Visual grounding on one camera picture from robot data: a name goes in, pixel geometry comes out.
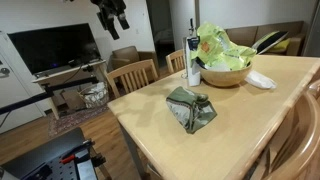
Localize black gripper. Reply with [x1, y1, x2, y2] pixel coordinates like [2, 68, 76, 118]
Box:
[89, 0, 131, 41]

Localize green towel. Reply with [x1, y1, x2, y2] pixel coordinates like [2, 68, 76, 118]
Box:
[165, 85, 218, 135]

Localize brown armchair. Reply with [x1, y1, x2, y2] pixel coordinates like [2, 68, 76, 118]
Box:
[110, 45, 159, 72]

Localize wide wooden slat chair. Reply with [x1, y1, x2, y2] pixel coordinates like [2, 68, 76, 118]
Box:
[105, 58, 159, 100]

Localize black device under television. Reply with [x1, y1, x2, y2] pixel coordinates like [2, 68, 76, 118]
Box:
[67, 58, 95, 69]

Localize narrow wooden slat chair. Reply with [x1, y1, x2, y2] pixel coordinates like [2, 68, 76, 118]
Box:
[165, 48, 186, 75]

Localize black flat screen television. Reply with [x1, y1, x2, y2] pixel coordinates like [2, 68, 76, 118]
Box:
[7, 22, 102, 76]

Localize light wooden television stand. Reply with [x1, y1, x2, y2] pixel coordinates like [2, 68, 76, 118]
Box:
[31, 59, 109, 120]

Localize wicker basket with white lining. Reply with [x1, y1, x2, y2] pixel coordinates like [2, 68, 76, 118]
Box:
[78, 81, 110, 109]

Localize white paper package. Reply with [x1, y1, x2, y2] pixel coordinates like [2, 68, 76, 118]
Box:
[184, 35, 202, 88]

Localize cardboard box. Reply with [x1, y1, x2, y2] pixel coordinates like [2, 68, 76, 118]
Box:
[60, 89, 87, 112]

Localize lime green snack bag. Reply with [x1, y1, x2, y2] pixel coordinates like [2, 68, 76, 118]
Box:
[190, 21, 258, 72]

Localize patterned rug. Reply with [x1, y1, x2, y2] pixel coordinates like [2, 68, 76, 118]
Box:
[46, 104, 111, 138]

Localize black metal bar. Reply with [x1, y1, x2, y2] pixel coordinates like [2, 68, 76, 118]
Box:
[0, 76, 100, 116]

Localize wooden bowl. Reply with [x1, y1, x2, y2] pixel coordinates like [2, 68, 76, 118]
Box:
[196, 59, 253, 88]

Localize white door with knob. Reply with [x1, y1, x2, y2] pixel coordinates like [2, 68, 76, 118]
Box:
[0, 31, 46, 134]

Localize brown sofa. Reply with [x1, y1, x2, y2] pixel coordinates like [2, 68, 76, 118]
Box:
[224, 20, 306, 57]

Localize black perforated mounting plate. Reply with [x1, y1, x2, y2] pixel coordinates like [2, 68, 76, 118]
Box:
[0, 127, 113, 180]

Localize white plastic bag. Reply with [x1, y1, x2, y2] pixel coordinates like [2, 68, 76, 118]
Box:
[244, 69, 278, 90]

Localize black green striped pillow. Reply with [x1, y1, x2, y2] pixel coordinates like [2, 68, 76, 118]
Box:
[251, 30, 289, 55]

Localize yellow pillow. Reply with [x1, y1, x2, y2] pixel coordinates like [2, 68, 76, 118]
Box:
[268, 38, 292, 54]

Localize curved back wooden chair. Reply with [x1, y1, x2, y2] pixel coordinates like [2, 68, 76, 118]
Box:
[246, 79, 320, 180]

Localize black pump handle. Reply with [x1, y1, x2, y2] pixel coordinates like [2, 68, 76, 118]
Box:
[188, 18, 196, 37]

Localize red handled tool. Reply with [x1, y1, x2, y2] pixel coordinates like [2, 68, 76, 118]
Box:
[59, 153, 77, 165]

